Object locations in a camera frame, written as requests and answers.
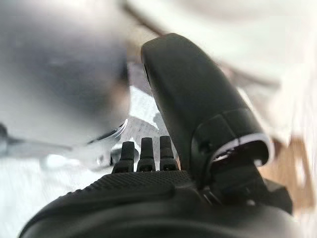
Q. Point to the white bed sheet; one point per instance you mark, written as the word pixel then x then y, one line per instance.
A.
pixel 247 37

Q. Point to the silver grey robot leg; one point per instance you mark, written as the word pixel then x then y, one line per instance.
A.
pixel 57 74

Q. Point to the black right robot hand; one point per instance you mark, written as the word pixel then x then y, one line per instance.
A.
pixel 198 99

